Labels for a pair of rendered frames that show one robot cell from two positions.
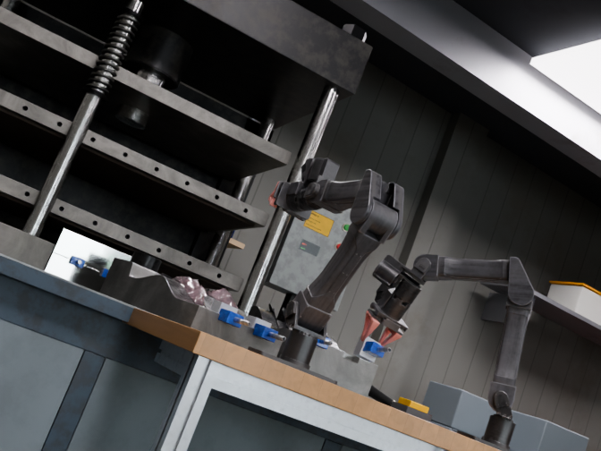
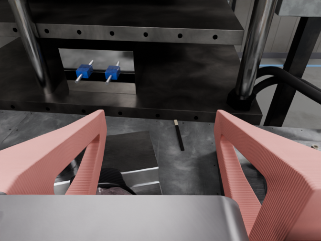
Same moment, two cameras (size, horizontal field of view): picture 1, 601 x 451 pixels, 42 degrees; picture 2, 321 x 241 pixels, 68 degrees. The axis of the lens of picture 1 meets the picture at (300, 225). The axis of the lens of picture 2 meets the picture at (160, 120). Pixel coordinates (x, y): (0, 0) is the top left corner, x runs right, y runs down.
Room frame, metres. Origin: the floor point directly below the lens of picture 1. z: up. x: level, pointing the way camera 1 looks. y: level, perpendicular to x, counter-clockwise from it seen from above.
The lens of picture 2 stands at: (1.93, 0.03, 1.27)
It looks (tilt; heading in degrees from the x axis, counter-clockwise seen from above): 38 degrees down; 25
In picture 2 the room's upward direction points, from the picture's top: straight up
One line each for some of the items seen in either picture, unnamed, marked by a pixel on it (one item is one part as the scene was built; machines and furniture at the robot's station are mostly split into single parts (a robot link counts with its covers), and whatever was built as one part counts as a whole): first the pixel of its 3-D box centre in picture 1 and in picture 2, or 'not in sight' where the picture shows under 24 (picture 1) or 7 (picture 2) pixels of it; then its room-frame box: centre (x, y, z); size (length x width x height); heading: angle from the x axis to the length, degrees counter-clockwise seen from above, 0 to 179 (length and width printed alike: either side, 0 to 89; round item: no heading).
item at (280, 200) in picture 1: (300, 199); not in sight; (1.91, 0.02, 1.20); 0.10 x 0.07 x 0.07; 115
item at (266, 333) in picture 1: (267, 333); not in sight; (1.85, -0.02, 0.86); 0.13 x 0.05 x 0.05; 37
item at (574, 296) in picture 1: (580, 306); not in sight; (5.98, -2.29, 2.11); 0.45 x 0.38 x 0.25; 115
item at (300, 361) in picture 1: (298, 351); not in sight; (1.67, -0.09, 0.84); 0.20 x 0.07 x 0.08; 115
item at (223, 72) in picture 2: not in sight; (112, 64); (2.86, 0.74, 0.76); 1.30 x 0.84 x 0.06; 110
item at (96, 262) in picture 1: (82, 268); (115, 48); (2.80, 0.67, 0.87); 0.50 x 0.27 x 0.17; 20
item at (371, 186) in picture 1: (351, 206); not in sight; (1.68, -0.09, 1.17); 0.30 x 0.09 x 0.12; 25
